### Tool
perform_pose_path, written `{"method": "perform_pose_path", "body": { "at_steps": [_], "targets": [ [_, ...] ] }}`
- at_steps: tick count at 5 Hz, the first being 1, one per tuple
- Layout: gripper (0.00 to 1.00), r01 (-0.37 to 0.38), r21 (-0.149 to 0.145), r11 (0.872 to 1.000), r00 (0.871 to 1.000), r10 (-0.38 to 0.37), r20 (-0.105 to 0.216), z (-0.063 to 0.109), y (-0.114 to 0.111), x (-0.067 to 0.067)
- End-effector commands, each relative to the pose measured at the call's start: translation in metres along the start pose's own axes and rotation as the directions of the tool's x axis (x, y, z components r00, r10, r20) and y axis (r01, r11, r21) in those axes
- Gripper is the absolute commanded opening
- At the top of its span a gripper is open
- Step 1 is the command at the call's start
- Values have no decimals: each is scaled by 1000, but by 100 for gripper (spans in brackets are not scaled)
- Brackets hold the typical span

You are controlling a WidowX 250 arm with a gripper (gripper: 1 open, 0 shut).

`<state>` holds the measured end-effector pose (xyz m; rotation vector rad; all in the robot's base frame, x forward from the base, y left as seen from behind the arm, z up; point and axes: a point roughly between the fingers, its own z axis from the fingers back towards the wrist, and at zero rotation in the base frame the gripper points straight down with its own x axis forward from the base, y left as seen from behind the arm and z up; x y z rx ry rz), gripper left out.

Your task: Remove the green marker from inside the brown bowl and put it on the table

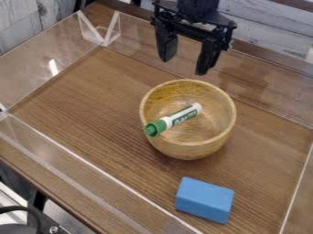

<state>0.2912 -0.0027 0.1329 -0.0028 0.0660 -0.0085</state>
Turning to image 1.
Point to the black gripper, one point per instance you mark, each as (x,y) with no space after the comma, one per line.
(194,19)

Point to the green and white marker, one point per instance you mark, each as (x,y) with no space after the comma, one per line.
(154,128)

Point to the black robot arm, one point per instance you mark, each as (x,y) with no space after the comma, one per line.
(197,20)

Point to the brown wooden bowl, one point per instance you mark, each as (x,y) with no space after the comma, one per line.
(201,136)

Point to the clear acrylic tray walls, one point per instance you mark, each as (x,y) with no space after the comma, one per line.
(71,135)

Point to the blue foam block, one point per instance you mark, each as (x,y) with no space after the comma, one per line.
(205,200)

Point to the black metal bracket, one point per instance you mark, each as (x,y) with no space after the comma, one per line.
(49,226)

